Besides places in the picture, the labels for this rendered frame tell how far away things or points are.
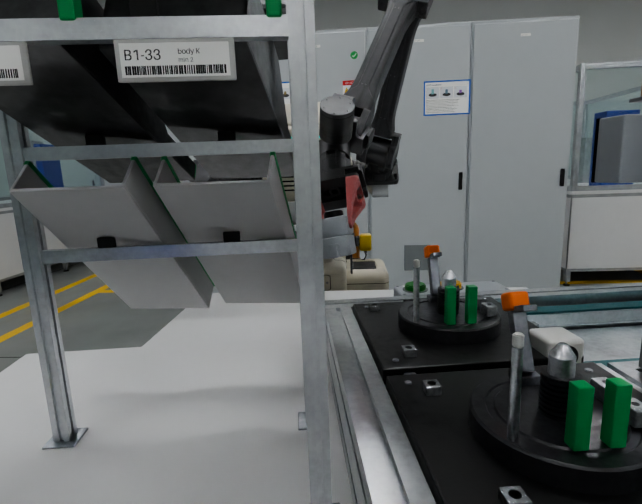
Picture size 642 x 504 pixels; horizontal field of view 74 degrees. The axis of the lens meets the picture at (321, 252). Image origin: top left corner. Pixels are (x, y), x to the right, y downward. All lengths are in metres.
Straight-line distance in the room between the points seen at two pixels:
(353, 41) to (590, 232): 2.76
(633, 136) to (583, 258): 4.19
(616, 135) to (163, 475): 0.62
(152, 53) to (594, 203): 4.48
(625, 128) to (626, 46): 9.05
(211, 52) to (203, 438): 0.46
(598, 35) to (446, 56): 5.86
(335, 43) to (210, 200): 3.26
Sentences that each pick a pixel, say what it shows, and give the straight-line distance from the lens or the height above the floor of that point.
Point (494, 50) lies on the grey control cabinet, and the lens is 3.86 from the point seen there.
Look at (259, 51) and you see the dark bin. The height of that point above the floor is 1.31.
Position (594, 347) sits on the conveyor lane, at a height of 0.92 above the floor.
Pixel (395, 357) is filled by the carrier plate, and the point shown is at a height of 0.97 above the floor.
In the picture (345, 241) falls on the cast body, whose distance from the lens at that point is 0.63.
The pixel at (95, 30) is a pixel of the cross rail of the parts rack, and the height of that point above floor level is 1.30.
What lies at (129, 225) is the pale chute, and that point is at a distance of 0.54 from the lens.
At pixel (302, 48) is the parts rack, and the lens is 0.36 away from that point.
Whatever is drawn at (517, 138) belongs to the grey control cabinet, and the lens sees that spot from 3.84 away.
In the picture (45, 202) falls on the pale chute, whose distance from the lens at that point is 0.56.
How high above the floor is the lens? 1.20
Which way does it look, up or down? 11 degrees down
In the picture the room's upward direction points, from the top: 2 degrees counter-clockwise
